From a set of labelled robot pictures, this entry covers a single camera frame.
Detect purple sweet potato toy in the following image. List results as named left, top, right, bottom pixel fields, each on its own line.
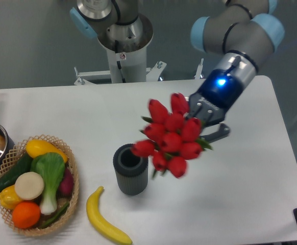
left=58, top=168, right=74, bottom=197

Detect red tulip bouquet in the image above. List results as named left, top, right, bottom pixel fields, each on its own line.
left=131, top=93, right=212, bottom=178

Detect green bean pod toy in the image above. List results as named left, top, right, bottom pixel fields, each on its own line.
left=38, top=203, right=69, bottom=229

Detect dark grey ribbed vase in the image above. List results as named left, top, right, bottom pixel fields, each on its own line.
left=113, top=144, right=149, bottom=196

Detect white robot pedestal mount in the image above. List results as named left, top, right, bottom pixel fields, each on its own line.
left=74, top=46, right=167, bottom=85

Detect green cucumber toy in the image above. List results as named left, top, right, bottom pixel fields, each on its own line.
left=0, top=153, right=33, bottom=192

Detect woven wicker basket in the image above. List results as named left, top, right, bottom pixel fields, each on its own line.
left=0, top=135, right=79, bottom=237

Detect yellow toy banana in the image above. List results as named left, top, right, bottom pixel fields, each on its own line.
left=86, top=186, right=133, bottom=244

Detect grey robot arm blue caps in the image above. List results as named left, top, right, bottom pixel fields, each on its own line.
left=69, top=1, right=285, bottom=142

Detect yellow bell pepper toy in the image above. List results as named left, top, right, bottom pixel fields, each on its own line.
left=0, top=185, right=23, bottom=210

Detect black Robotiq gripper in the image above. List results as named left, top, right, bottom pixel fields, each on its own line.
left=188, top=69, right=242, bottom=143

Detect green bok choy toy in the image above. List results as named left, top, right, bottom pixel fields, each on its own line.
left=31, top=153, right=65, bottom=215

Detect orange toy fruit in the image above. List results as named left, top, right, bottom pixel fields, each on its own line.
left=12, top=201, right=41, bottom=229

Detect yellow squash toy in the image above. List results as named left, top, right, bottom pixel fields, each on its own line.
left=26, top=139, right=68, bottom=163

